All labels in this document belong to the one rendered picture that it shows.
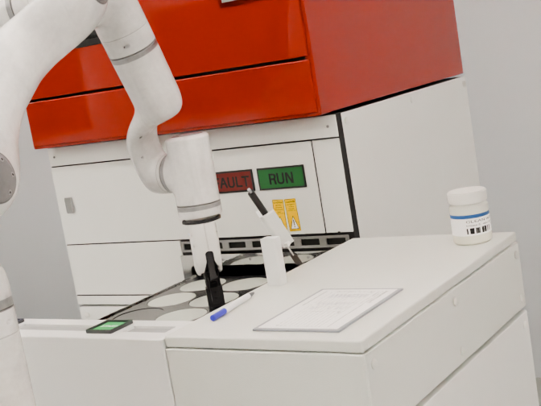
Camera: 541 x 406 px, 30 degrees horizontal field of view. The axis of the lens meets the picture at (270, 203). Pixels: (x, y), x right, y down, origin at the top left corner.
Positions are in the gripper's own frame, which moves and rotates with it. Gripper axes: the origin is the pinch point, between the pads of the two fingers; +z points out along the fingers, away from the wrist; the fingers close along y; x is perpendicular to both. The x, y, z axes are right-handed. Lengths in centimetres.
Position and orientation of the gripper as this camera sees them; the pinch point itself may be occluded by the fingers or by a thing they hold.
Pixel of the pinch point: (215, 296)
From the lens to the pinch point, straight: 196.0
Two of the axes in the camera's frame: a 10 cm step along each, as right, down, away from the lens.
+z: 1.6, 9.8, 1.5
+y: 1.6, 1.2, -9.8
